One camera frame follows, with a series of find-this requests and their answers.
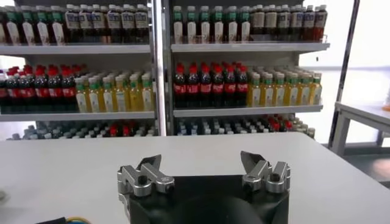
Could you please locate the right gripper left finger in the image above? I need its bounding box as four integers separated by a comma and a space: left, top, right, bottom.
117, 154, 176, 197

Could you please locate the black diagonal pole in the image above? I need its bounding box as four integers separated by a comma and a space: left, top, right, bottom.
327, 0, 361, 147

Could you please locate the grey metal shelf rack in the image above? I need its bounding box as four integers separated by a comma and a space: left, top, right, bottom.
161, 0, 332, 138
0, 0, 162, 141

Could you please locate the dark bottle beige label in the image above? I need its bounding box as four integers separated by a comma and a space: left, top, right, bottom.
251, 4, 266, 42
264, 4, 278, 42

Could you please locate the dark bottle blue-white label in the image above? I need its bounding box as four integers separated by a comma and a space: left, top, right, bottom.
120, 4, 135, 43
133, 4, 149, 43
105, 4, 122, 43
302, 4, 316, 42
91, 4, 106, 43
64, 4, 79, 43
289, 4, 304, 42
313, 4, 328, 42
276, 4, 291, 42

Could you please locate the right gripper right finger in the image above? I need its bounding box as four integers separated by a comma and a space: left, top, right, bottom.
240, 150, 291, 194

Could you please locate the green-cap brown tea bottle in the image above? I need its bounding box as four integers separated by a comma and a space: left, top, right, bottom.
239, 5, 252, 43
19, 5, 37, 46
199, 5, 211, 44
34, 5, 51, 46
212, 5, 225, 44
5, 5, 21, 46
0, 9, 7, 45
172, 5, 185, 44
49, 5, 66, 46
225, 5, 239, 43
185, 5, 198, 44

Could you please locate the yellow juice bottle green label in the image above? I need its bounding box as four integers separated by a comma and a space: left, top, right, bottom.
127, 74, 143, 112
74, 77, 89, 113
286, 72, 300, 107
273, 73, 287, 107
247, 73, 262, 107
87, 76, 103, 113
101, 75, 116, 113
298, 72, 312, 106
140, 74, 155, 112
261, 73, 275, 107
310, 72, 323, 106
114, 75, 129, 113

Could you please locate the white framed side table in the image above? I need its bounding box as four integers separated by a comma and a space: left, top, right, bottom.
330, 101, 390, 156

